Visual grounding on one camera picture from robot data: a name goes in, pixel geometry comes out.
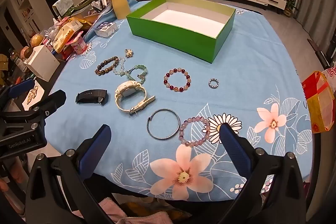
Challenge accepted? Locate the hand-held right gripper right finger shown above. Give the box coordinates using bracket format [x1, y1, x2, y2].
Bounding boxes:
[219, 123, 307, 224]

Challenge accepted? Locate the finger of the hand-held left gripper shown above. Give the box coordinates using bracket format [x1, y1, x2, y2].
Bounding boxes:
[0, 90, 67, 136]
[0, 80, 36, 109]

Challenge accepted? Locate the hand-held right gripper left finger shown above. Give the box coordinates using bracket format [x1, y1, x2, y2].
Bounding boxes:
[25, 124, 116, 224]

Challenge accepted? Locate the black wrist watch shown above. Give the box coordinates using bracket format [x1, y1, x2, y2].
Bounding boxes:
[76, 89, 108, 106]

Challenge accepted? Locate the white wrist watch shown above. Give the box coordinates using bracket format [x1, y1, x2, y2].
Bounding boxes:
[115, 80, 156, 115]

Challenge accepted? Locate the purple bead bracelet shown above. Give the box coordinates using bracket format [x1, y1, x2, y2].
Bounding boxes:
[178, 117, 211, 145]

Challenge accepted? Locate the dark metal bangle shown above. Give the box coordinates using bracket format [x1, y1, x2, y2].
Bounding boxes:
[147, 109, 180, 140]

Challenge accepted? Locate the red pink bead bracelet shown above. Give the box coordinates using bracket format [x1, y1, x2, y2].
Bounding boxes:
[163, 67, 192, 92]

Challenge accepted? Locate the green cardboard box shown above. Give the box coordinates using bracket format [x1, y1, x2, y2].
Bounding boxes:
[126, 0, 236, 64]

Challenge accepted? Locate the white cardboard box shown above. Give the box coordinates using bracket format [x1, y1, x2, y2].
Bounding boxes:
[24, 45, 61, 82]

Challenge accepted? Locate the yellow round fruit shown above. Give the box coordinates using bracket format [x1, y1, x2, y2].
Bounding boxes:
[30, 34, 44, 47]

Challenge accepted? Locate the pink plastic cup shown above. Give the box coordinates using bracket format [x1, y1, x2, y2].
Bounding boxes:
[66, 32, 88, 56]

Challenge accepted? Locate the pink cloth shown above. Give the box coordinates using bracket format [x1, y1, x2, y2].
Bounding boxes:
[71, 198, 174, 224]

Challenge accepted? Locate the blue floral tablecloth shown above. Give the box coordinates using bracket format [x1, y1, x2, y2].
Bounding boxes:
[50, 0, 313, 201]

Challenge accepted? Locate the red yellow gift bag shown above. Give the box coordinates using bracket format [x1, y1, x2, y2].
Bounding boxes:
[301, 70, 336, 134]

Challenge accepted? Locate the yellow glass jar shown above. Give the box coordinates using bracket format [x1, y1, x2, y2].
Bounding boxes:
[110, 0, 130, 20]

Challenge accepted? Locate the small potted plant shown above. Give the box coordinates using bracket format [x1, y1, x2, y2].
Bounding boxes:
[283, 0, 298, 18]

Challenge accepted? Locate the brown bead bracelet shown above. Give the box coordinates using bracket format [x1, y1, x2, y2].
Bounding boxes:
[94, 56, 119, 76]

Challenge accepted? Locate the clear bead bracelet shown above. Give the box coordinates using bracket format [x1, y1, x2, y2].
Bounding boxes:
[113, 56, 126, 77]

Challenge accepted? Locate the green jade bracelet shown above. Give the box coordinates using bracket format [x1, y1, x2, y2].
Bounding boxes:
[123, 64, 148, 84]

